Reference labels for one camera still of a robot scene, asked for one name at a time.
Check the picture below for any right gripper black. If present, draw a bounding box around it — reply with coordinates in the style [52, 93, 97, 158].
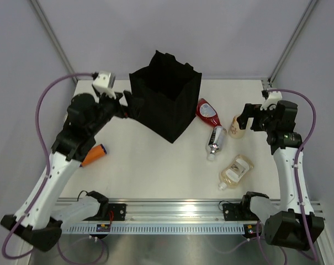
[237, 103, 277, 133]

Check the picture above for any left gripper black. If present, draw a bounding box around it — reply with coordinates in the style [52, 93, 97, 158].
[89, 89, 145, 135]

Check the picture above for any beige lotion bottle white cap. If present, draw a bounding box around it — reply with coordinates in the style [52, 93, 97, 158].
[228, 115, 246, 139]

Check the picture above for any silver tube bottle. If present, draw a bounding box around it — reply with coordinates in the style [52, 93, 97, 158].
[206, 126, 226, 161]

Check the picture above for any red liquid bottle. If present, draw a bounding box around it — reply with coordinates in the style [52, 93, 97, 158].
[196, 98, 221, 128]

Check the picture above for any orange tube blue cap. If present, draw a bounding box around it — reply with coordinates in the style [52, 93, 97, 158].
[80, 144, 107, 167]

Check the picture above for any amber soap refill bottle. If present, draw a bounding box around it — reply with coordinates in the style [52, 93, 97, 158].
[218, 155, 254, 190]

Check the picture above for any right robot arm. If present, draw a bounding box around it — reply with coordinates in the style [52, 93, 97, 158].
[237, 100, 325, 251]

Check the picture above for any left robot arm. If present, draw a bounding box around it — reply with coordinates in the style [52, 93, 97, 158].
[1, 91, 144, 252]

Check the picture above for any black canvas bag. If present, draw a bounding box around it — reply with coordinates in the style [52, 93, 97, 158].
[129, 50, 202, 143]

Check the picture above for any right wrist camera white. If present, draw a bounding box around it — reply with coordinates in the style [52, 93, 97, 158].
[260, 90, 282, 110]

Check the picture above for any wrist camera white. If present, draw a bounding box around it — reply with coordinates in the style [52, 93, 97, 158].
[92, 71, 116, 99]
[260, 90, 282, 110]

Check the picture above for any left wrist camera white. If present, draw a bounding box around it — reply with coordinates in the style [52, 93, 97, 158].
[92, 71, 116, 99]

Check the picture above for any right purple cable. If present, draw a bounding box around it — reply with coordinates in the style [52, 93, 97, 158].
[266, 88, 319, 262]

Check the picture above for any left aluminium frame post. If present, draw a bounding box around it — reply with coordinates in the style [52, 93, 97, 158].
[28, 0, 75, 74]

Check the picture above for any aluminium frame post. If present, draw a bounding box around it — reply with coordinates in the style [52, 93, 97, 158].
[28, 0, 75, 74]
[268, 0, 320, 86]

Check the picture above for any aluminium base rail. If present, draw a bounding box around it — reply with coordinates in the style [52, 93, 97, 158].
[55, 197, 326, 223]

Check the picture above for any right aluminium frame post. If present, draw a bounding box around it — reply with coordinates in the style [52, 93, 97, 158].
[268, 0, 320, 86]

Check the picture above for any slotted cable duct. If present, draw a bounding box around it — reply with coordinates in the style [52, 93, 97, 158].
[62, 223, 245, 235]

